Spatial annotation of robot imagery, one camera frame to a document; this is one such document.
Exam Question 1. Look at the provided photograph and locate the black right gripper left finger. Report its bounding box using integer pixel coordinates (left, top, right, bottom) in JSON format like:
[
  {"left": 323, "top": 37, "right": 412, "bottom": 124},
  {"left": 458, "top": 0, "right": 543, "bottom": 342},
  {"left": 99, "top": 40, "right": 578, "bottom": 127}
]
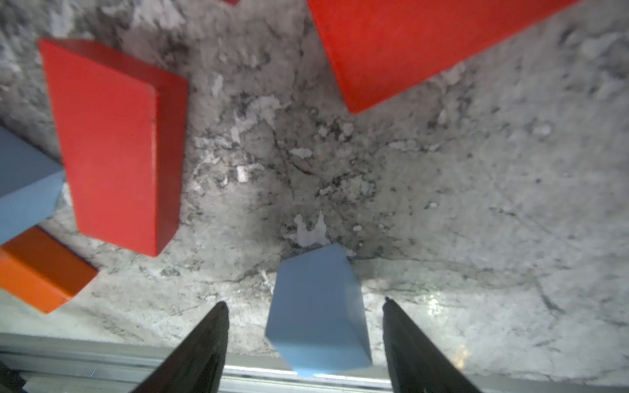
[{"left": 134, "top": 301, "right": 229, "bottom": 392}]

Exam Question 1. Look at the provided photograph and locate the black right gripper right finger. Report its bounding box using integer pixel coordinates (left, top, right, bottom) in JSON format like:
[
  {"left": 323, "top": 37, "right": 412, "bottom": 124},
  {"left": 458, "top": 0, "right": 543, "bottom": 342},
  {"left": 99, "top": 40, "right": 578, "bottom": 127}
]
[{"left": 383, "top": 297, "right": 480, "bottom": 393}]

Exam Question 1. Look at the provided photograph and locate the aluminium front rail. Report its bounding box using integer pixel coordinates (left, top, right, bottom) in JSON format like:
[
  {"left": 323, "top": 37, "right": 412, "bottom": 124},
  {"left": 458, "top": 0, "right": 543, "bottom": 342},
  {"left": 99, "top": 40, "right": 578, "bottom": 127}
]
[{"left": 0, "top": 331, "right": 629, "bottom": 393}]

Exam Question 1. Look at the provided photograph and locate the orange block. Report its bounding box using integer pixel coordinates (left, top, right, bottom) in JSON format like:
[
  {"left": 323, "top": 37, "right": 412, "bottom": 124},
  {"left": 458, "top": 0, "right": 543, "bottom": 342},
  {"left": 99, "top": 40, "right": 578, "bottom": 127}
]
[{"left": 1, "top": 227, "right": 98, "bottom": 314}]

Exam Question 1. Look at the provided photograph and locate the light blue cube block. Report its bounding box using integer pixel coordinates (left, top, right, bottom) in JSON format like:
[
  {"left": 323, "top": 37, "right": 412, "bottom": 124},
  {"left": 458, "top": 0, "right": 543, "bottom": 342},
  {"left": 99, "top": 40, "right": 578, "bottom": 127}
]
[
  {"left": 265, "top": 244, "right": 373, "bottom": 377},
  {"left": 1, "top": 129, "right": 65, "bottom": 243}
]

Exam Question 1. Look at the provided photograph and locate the red long block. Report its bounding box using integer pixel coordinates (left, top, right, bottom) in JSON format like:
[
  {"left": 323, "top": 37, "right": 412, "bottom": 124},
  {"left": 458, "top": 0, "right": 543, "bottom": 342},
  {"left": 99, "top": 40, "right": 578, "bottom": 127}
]
[{"left": 39, "top": 38, "right": 188, "bottom": 257}]

